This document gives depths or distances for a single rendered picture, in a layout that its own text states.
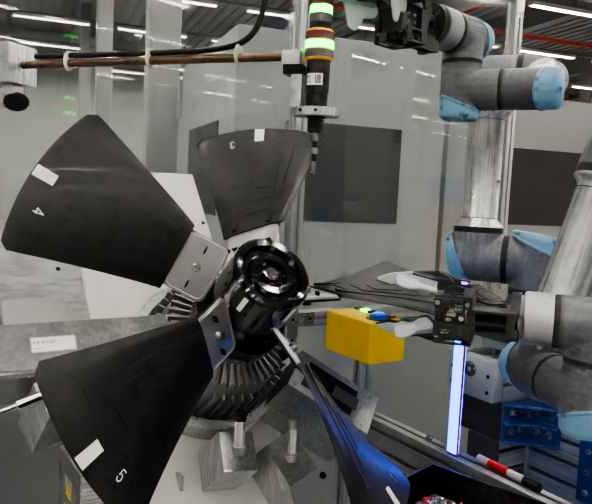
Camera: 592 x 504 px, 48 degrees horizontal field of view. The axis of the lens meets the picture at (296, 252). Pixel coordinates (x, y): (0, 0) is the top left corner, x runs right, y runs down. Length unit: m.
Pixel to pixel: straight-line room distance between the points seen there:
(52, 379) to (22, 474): 0.96
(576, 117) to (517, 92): 4.18
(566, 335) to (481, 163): 0.76
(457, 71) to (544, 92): 0.16
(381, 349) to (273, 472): 0.48
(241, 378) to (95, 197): 0.34
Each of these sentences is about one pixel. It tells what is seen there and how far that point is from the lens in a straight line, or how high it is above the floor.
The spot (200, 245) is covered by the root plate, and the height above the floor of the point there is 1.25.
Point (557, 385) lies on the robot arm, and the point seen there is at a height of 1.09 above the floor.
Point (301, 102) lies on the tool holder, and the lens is 1.03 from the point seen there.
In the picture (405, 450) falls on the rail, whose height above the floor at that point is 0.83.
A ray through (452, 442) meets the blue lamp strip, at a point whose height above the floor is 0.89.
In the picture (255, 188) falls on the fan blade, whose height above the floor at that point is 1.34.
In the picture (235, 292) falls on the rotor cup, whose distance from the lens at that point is 0.91.
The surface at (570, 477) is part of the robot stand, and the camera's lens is 1.60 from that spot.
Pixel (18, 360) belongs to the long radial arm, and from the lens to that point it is 0.95.
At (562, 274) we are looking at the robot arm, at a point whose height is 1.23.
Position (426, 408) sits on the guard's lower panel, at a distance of 2.30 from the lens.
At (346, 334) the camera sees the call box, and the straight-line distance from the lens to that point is 1.48.
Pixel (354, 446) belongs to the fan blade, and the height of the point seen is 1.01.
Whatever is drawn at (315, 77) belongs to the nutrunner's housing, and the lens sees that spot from 1.02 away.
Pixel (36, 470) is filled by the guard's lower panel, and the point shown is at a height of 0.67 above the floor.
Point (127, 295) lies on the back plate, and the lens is 1.18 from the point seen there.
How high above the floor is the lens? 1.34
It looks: 5 degrees down
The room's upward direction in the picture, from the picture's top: 3 degrees clockwise
